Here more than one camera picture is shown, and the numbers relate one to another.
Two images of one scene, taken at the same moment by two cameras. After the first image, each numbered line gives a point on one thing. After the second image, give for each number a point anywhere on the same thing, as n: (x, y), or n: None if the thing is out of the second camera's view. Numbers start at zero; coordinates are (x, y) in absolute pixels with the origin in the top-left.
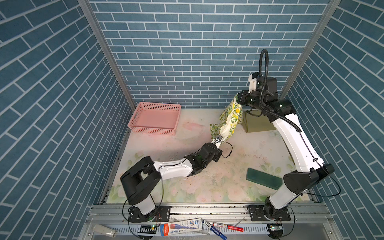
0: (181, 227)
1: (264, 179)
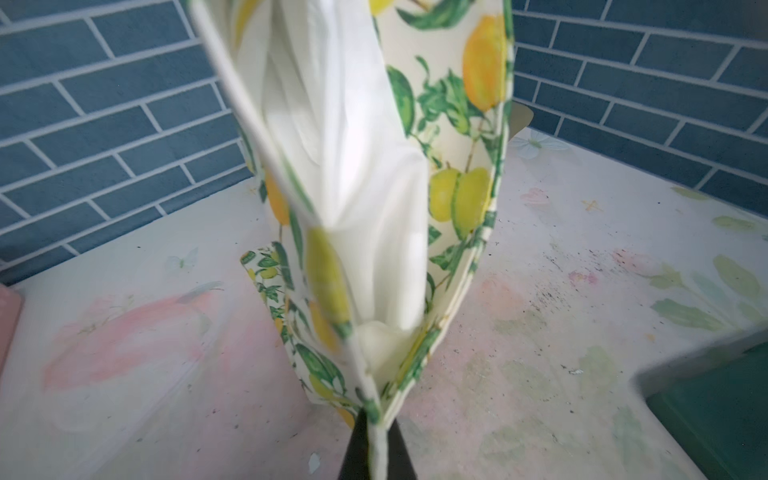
0: None
1: (716, 405)
